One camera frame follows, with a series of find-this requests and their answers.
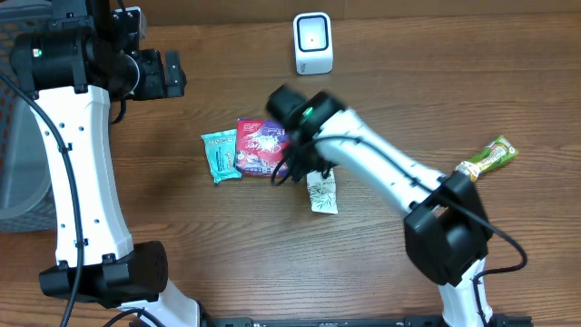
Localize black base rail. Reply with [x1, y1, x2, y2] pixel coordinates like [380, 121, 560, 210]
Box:
[199, 314, 533, 327]

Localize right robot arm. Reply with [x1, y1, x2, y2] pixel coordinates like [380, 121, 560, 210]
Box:
[266, 85, 493, 326]

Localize teal wipes packet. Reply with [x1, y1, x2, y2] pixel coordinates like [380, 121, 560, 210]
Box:
[202, 129, 242, 184]

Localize green snack packet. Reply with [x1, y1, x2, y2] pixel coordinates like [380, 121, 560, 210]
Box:
[455, 135, 518, 183]

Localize white tube gold cap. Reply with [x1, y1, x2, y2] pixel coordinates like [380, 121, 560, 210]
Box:
[306, 169, 338, 214]

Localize red purple pad pack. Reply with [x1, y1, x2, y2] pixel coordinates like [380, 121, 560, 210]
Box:
[236, 119, 289, 176]

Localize grey plastic basket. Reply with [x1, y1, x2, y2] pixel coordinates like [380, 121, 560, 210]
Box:
[1, 0, 56, 233]

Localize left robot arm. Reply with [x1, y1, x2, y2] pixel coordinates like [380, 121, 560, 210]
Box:
[5, 0, 208, 327]

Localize white barcode scanner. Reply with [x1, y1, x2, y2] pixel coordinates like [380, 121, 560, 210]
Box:
[292, 12, 334, 75]

